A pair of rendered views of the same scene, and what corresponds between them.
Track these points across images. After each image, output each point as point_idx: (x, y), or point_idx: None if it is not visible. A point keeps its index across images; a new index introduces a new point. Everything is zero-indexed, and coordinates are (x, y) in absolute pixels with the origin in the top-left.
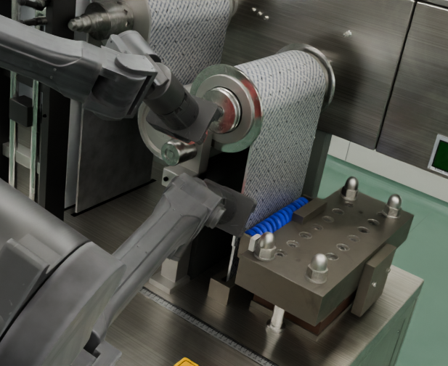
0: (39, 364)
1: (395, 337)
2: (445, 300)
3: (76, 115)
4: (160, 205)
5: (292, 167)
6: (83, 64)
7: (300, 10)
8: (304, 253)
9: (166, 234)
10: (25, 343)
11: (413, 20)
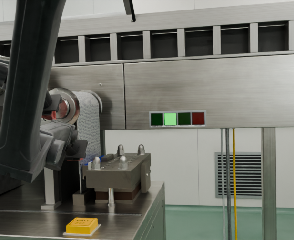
0: None
1: (162, 209)
2: (168, 239)
3: None
4: (50, 123)
5: (94, 139)
6: (0, 64)
7: (76, 82)
8: (114, 165)
9: (59, 125)
10: None
11: (125, 71)
